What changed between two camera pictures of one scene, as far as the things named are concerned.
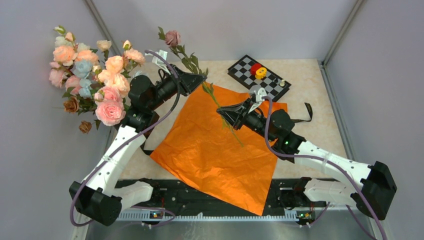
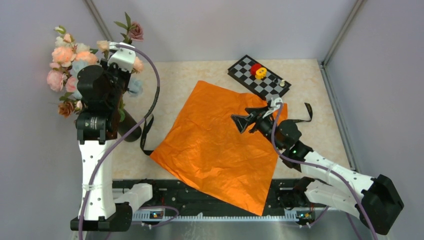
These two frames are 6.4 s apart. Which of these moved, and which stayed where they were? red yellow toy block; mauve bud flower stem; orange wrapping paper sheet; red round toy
Moved: mauve bud flower stem
Stayed: red round toy; red yellow toy block; orange wrapping paper sheet
